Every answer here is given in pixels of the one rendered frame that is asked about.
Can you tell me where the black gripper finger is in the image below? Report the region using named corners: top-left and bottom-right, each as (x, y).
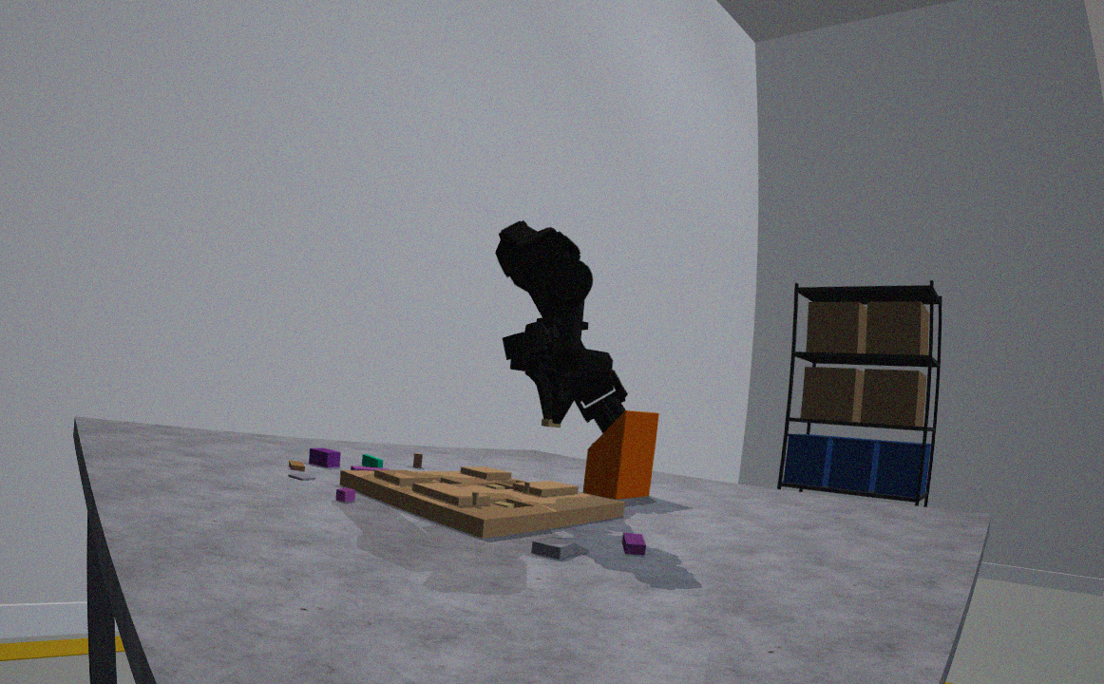
top-left (545, 371), bottom-right (591, 424)
top-left (524, 371), bottom-right (552, 419)

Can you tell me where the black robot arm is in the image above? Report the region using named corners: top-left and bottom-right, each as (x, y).
top-left (495, 221), bottom-right (628, 434)

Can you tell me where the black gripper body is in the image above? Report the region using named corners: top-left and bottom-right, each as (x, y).
top-left (510, 310), bottom-right (614, 376)

